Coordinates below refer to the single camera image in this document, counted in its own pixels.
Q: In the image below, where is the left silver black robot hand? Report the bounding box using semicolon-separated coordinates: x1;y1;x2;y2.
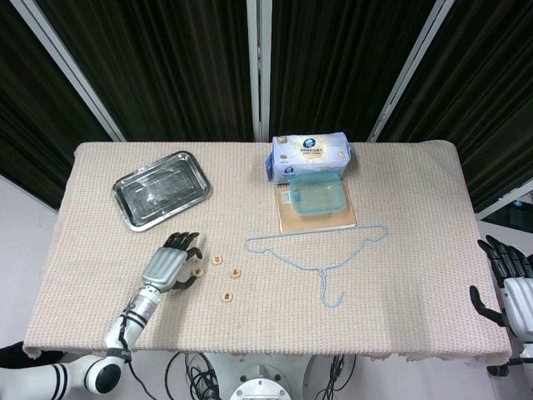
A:
141;231;206;293

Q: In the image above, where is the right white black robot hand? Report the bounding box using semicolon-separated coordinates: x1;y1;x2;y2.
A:
469;235;533;341

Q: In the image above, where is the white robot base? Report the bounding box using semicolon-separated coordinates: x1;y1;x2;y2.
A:
203;352;321;400

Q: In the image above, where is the rectangular steel tray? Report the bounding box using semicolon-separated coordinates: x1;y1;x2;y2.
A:
111;151;213;233

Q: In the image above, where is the beige woven tablecloth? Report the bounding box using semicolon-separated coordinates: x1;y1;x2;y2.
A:
22;141;514;364

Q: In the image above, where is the brown spiral notebook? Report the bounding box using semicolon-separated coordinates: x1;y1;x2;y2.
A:
274;182;358;233

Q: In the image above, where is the clear container with teal lid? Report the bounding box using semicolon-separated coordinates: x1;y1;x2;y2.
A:
288;172;349;218

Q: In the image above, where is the blue white tissue pack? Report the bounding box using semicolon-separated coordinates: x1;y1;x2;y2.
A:
265;132;353;186

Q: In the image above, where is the black pleated curtain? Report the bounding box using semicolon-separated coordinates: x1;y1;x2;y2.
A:
35;0;256;143
377;0;533;214
269;0;443;143
0;0;114;209

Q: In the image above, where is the white frame post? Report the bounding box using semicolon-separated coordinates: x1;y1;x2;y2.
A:
10;0;128;143
476;179;533;222
246;0;272;142
366;0;457;143

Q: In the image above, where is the black cable bundle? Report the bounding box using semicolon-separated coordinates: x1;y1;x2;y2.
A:
318;353;359;400
165;352;222;400

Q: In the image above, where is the light blue wire hanger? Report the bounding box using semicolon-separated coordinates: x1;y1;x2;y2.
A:
244;223;389;309

